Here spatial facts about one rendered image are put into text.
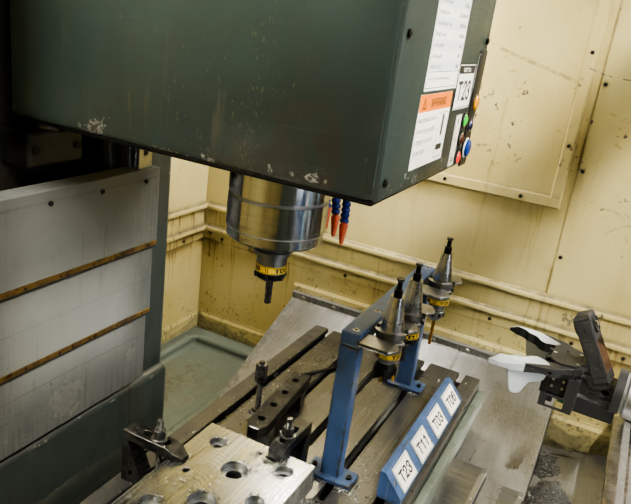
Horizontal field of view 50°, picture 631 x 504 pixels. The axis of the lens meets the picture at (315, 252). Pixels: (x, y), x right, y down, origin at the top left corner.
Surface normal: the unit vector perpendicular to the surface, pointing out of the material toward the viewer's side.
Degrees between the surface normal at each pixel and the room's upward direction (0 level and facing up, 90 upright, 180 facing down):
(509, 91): 90
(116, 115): 90
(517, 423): 24
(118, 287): 90
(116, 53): 90
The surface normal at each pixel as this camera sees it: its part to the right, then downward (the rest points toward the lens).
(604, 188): -0.43, 0.26
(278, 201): 0.06, 0.34
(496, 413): -0.07, -0.75
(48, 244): 0.88, 0.25
